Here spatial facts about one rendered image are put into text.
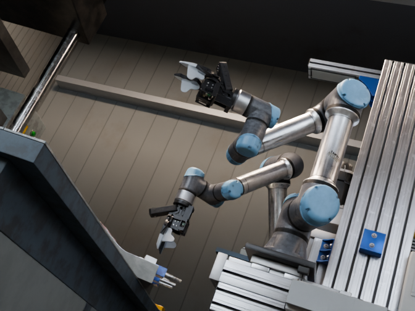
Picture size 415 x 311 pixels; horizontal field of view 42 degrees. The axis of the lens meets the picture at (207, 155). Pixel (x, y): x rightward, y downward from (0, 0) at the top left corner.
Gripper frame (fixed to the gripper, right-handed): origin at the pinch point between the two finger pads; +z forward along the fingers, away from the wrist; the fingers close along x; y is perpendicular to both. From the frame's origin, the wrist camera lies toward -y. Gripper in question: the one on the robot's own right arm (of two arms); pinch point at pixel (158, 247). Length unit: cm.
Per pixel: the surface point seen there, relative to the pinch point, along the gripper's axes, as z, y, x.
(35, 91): -43, -74, -9
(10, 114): -34, -86, 2
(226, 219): -89, -7, 209
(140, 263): 17, 8, -47
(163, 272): 15.7, 13.8, -38.8
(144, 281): 21, 11, -45
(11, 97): -42, -90, 2
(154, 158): -125, -88, 220
